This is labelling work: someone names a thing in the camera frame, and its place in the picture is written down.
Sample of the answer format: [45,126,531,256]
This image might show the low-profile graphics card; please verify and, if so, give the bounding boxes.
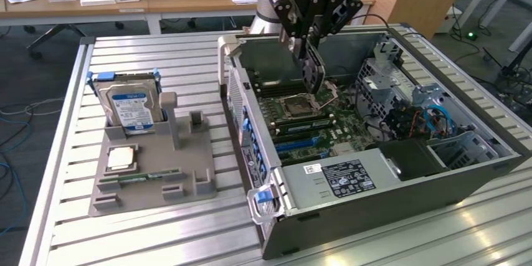
[288,37,328,95]

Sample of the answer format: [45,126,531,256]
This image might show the perforated metal cage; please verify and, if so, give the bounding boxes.
[355,57,416,123]

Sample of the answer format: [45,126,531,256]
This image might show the green motherboard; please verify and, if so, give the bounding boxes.
[244,69,388,167]

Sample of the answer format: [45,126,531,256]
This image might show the black RAM stick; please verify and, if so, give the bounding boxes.
[273,118,336,133]

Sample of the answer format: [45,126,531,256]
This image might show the blue expansion slot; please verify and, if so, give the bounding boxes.
[275,137,321,154]

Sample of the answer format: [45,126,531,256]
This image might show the black tripod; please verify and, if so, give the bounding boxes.
[481,38,532,92]

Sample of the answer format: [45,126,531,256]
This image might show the silver chipset heatsink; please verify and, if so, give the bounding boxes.
[332,143,356,156]

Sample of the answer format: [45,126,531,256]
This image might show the hard disk with blue caddy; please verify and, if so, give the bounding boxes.
[84,68,163,138]

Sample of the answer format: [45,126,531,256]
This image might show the silver disk bay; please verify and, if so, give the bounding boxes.
[425,130,500,170]

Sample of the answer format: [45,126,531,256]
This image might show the black chair base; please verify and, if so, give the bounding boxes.
[23,22,125,60]

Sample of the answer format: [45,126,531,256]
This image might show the grey parts rack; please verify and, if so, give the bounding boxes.
[87,91,217,219]

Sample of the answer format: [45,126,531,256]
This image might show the grey power supply unit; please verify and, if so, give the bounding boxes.
[276,149,404,209]

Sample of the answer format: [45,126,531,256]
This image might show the CPU chip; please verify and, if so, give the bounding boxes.
[105,148,135,172]

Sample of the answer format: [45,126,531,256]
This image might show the green RAM stick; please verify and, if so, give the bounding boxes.
[99,169,183,186]

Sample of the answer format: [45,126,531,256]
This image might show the dark grey PC case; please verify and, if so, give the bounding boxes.
[216,26,529,261]

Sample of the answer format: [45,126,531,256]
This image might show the black cable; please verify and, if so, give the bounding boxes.
[351,13,395,30]

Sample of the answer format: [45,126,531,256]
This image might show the blue wire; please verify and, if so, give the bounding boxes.
[423,103,456,138]

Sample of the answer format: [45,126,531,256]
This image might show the red wire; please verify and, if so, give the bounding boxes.
[409,107,419,138]

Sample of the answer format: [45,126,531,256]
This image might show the white floor cable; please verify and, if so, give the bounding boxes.
[0,97,63,116]

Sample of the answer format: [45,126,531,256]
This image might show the blue floor cable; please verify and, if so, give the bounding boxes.
[0,113,32,235]

